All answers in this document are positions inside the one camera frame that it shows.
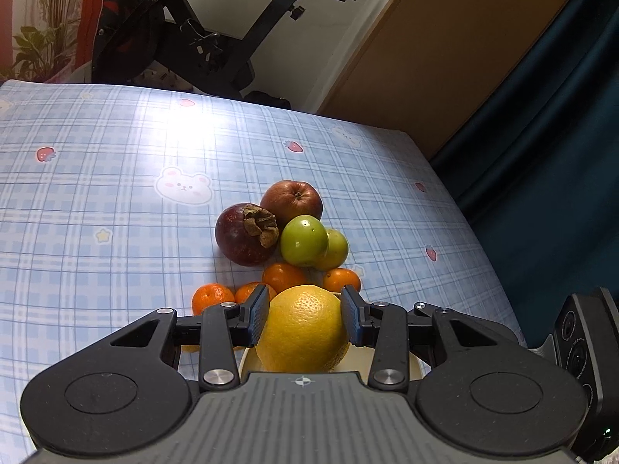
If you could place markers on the cream bowl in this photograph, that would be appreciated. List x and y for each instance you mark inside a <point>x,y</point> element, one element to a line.
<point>360,360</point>

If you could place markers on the large yellow orange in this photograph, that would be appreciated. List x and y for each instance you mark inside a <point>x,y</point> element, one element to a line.
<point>304,329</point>

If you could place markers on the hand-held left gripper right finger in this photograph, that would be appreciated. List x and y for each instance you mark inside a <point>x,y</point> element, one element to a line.
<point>351,320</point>

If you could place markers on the red apple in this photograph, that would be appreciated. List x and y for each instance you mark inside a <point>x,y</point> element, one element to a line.
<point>291,203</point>

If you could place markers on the wooden door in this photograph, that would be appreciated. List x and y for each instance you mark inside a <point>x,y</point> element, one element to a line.
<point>445,53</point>

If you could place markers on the small tangerine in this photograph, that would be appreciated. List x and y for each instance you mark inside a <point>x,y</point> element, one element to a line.
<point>284,276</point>
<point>212,298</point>
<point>246,293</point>
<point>342,283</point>

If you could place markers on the blue plaid tablecloth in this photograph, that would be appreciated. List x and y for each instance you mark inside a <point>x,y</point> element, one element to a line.
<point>121,193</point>

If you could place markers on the wall poster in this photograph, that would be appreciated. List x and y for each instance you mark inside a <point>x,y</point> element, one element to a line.
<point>43,24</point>

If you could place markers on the dark purple mangosteen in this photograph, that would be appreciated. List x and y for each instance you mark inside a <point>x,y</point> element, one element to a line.
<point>242,239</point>

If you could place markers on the black exercise bike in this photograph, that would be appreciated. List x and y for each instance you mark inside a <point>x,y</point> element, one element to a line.
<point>213,38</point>

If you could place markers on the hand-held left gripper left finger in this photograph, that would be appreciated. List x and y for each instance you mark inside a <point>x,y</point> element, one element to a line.
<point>258,316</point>

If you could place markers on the dark teal curtain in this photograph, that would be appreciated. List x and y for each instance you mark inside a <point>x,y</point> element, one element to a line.
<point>546,154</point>

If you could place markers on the green round fruit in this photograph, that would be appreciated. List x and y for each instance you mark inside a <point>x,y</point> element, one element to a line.
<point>304,241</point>
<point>338,251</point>

